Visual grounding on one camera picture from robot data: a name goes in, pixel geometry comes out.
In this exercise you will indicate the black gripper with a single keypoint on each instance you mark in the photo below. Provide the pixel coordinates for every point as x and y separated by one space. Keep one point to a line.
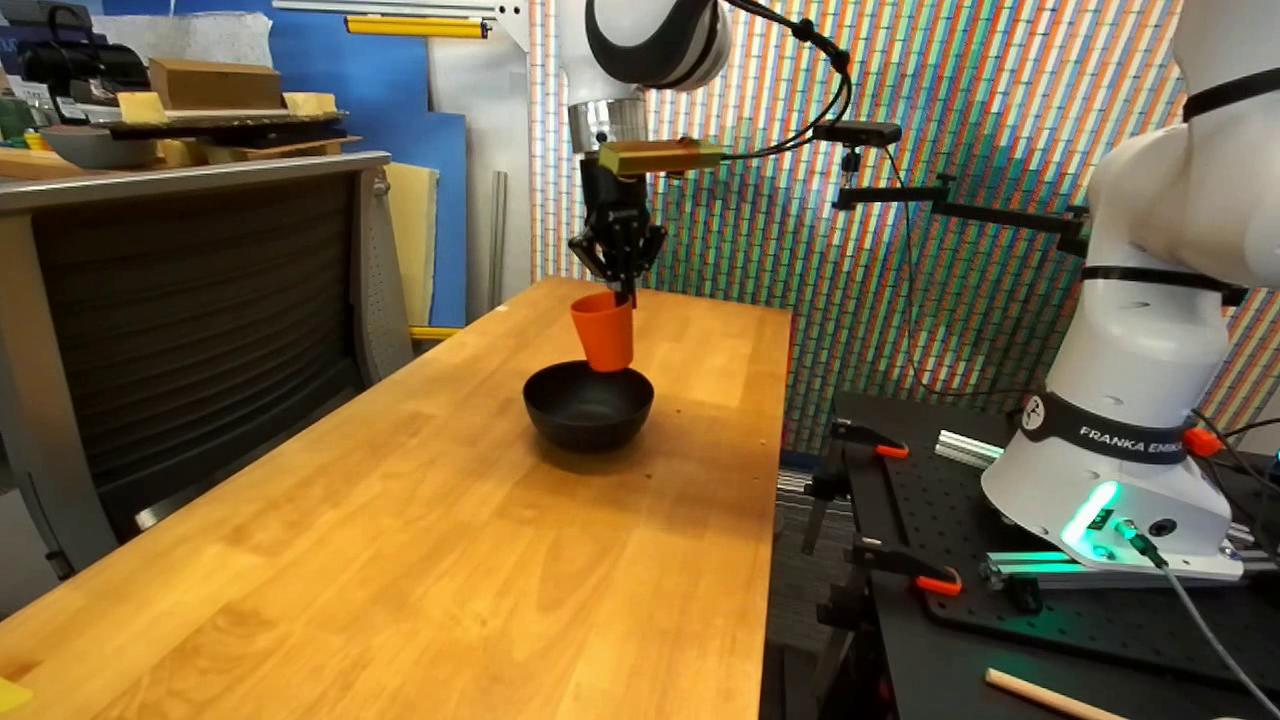
618 208

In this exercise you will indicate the orange plastic cup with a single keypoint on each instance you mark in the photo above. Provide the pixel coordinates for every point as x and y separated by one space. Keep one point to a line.
605 332

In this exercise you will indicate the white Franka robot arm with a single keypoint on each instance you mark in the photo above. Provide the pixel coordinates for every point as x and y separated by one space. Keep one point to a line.
1146 361

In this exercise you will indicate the black bowl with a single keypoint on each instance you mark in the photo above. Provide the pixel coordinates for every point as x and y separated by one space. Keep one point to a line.
590 409

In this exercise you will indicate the grey metal pole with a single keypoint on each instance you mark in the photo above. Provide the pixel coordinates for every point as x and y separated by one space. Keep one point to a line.
498 242

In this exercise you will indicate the beige foam board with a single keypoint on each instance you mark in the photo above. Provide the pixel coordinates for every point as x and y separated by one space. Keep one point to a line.
413 242

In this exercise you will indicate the blue board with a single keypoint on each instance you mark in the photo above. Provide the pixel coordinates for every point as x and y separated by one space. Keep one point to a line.
386 95

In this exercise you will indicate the yellow bar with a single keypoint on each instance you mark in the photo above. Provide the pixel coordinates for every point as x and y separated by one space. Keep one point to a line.
419 26

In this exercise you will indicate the colourful patterned backdrop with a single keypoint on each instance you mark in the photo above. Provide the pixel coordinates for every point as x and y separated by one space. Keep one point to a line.
973 107

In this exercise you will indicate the grey cabinet with boxes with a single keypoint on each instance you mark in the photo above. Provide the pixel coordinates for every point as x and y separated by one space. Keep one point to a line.
202 332

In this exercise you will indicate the brown cardboard box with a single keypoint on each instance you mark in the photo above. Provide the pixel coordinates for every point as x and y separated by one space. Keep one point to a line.
212 87

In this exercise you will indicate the black bag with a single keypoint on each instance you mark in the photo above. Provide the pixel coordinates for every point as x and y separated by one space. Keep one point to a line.
80 63

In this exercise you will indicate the black breadboard base table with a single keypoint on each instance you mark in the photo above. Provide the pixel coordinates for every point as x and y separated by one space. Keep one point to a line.
1065 643

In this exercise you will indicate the wooden stick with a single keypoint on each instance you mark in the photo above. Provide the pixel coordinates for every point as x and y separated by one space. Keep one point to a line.
1054 696

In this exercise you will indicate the red button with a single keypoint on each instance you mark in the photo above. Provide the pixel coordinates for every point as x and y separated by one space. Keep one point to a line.
1200 447

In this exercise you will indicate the gold wrist camera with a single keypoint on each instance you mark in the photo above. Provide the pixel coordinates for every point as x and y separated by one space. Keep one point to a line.
661 156

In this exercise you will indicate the black camera on stand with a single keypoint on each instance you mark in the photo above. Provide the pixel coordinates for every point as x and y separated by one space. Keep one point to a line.
863 134

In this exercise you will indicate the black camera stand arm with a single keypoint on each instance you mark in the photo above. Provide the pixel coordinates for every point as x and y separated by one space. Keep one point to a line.
962 206

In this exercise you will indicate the silver metal bracket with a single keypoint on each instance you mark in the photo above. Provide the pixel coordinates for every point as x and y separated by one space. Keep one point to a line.
964 451

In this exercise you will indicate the aluminium rail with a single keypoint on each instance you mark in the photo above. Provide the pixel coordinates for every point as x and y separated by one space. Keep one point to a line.
1042 564

